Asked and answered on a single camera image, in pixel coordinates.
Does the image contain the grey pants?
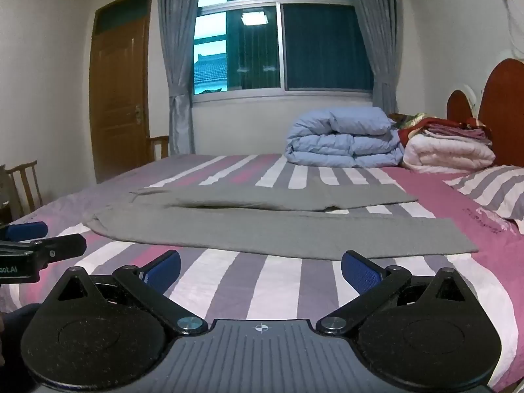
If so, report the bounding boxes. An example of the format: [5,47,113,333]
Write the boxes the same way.
[82,183,479,261]

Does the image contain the white wall cable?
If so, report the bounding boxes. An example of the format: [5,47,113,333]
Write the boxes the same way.
[501,0,524,62]

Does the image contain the wooden chair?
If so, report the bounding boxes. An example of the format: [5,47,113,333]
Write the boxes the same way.
[0,160,44,222]
[148,135,170,162]

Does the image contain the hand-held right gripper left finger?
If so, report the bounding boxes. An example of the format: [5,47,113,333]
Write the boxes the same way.
[56,250,209,335]

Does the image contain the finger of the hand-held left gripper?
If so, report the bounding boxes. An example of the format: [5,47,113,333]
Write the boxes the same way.
[0,233,87,263]
[0,221,49,243]

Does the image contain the folded white quilt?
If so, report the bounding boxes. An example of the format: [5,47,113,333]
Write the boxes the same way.
[402,133,497,169]

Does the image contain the sliding glass window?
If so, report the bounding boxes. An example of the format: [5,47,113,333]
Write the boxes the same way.
[192,0,375,105]

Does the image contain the grey curtain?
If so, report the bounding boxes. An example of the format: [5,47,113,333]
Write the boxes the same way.
[342,0,400,116]
[158,0,204,156]

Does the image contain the red wooden headboard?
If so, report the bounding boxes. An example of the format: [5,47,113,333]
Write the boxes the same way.
[446,58,524,166]

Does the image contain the folded purple sheet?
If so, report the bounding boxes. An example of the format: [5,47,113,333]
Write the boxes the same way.
[425,128,493,144]

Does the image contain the brown wooden door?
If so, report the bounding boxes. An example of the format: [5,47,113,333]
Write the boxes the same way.
[89,0,154,184]

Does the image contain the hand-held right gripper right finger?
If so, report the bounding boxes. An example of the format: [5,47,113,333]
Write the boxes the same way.
[316,251,469,334]

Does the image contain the folded light blue duvet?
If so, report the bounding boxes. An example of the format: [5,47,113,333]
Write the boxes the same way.
[284,107,406,168]

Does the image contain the striped pink bed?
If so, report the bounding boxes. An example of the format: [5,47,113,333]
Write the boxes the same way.
[0,153,524,393]

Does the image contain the striped pillow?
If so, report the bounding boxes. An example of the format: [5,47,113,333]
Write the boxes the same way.
[444,165,524,234]

